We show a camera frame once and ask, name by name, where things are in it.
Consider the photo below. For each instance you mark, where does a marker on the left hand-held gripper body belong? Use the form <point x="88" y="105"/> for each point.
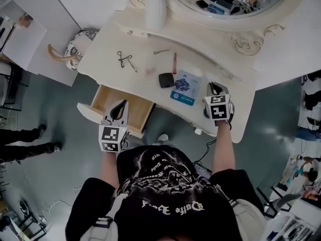
<point x="109" y="134"/>

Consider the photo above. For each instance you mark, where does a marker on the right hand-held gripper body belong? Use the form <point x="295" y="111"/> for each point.
<point x="218" y="107"/>

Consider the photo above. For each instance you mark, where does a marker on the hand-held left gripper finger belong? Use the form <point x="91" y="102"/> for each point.
<point x="109" y="110"/>
<point x="124" y="114"/>

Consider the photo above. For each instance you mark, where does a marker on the wooden drawer with white front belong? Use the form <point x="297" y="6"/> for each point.
<point x="133" y="109"/>

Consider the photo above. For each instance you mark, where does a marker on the blue face mask packet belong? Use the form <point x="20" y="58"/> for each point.
<point x="186" y="87"/>

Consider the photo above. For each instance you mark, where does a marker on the red slim razor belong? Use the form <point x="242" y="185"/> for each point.
<point x="174" y="64"/>

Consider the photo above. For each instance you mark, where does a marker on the black compact case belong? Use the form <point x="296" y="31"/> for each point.
<point x="166" y="80"/>

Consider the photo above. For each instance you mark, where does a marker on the silver tweezers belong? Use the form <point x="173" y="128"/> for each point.
<point x="133" y="66"/>

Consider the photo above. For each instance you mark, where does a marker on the black eyelash curler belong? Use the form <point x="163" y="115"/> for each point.
<point x="122" y="59"/>

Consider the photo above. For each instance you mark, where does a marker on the person's right forearm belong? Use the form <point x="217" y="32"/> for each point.
<point x="223" y="147"/>

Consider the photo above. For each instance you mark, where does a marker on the person's left forearm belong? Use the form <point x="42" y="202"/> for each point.
<point x="110" y="167"/>

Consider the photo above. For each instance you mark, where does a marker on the white table top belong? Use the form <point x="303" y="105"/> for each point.
<point x="105" y="56"/>

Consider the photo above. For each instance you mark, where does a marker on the person's grey shoe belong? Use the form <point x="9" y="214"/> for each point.
<point x="163" y="137"/>

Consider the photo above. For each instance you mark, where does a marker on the black tablet device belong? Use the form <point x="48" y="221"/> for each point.
<point x="202" y="170"/>

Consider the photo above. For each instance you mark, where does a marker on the patterned round stool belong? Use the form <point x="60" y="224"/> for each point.
<point x="75" y="49"/>

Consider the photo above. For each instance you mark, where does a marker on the curved wooden stool backrest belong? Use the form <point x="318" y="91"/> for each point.
<point x="59" y="57"/>

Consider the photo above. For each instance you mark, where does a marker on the person's black printed t-shirt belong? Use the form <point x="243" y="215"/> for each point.
<point x="163" y="189"/>

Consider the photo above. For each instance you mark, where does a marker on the white ribbed vase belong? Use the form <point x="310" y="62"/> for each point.
<point x="156" y="9"/>

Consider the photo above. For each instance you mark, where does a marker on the black metal rack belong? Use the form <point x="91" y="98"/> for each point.
<point x="12" y="84"/>

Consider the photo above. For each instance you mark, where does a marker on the grey office chair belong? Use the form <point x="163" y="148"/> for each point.
<point x="278" y="202"/>

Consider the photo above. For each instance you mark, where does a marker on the oval mirror with white frame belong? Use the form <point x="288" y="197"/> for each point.
<point x="225" y="26"/>

